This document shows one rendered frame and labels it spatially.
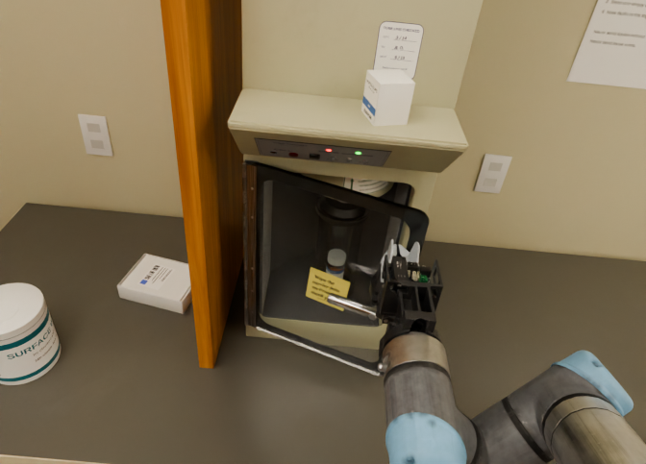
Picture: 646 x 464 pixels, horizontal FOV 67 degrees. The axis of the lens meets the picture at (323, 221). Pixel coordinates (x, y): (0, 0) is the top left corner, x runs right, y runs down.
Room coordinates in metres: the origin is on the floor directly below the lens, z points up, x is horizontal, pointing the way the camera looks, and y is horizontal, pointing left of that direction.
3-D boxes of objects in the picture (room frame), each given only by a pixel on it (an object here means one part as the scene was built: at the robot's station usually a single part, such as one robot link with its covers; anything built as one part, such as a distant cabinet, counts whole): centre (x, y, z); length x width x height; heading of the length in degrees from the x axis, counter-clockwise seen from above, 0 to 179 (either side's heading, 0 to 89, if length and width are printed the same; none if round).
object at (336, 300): (0.59, -0.07, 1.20); 0.10 x 0.05 x 0.03; 72
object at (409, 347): (0.37, -0.12, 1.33); 0.08 x 0.05 x 0.08; 91
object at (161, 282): (0.81, 0.36, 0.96); 0.16 x 0.12 x 0.04; 80
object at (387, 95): (0.65, -0.07, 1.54); 0.05 x 0.05 x 0.06; 20
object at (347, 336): (0.64, -0.01, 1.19); 0.30 x 0.01 x 0.40; 72
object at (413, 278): (0.45, -0.12, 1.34); 0.12 x 0.08 x 0.09; 1
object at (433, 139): (0.64, -0.02, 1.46); 0.32 x 0.11 x 0.10; 91
